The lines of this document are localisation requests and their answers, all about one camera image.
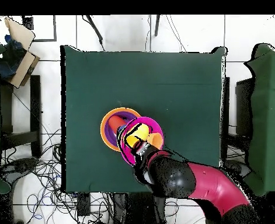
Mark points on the orange-yellow plastic cup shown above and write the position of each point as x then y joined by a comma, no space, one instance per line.
137,135

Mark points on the red plastic cup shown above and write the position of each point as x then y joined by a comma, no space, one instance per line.
116,121

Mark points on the pale yellow plastic cup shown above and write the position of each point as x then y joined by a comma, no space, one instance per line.
157,140

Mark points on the purple plastic bowl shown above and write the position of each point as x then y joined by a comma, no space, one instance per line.
109,135

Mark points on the pink plastic bowl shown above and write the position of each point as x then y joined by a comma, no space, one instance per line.
125,154

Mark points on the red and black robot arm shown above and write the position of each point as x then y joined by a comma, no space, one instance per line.
209,186

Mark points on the dark green tablecloth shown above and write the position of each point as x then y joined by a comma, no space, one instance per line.
151,81

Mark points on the black power adapter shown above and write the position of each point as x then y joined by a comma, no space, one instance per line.
84,205

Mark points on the black tripod leg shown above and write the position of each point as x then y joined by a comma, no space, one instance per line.
95,29
157,25

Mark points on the black chair base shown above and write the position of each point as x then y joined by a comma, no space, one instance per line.
20,166
242,168

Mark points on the dark blue cloth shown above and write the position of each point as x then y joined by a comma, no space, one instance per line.
10,60

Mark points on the cardboard box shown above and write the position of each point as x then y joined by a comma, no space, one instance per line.
20,32

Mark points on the black stool frame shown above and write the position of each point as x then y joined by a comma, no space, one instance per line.
35,105

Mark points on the black metal frame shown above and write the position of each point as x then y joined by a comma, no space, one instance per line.
28,23

